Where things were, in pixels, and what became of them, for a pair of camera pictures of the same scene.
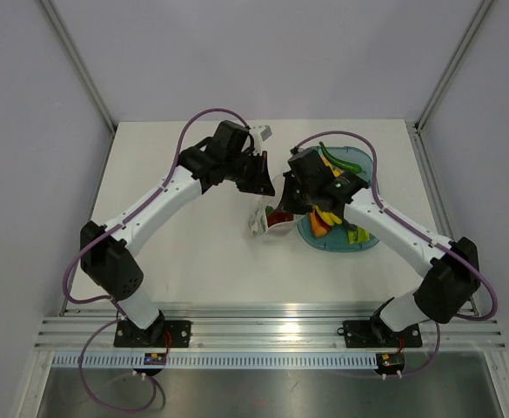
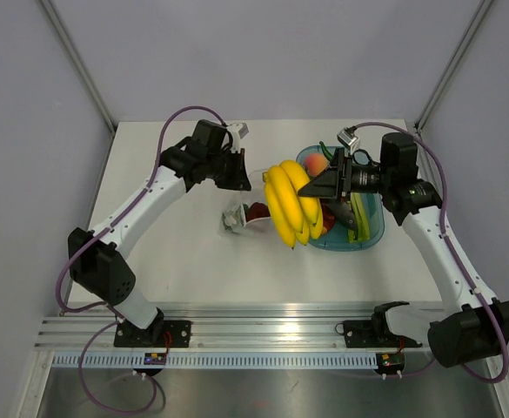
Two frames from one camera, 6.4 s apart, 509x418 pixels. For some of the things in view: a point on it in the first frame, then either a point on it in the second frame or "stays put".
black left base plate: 158,334 stays put
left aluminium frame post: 78,64 stays put
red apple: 277,216 to 257,211
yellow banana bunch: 329,218 to 296,217
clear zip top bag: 257,219 to 251,205
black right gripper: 288,204 to 330,185
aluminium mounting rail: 262,327 stays put
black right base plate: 364,334 stays put
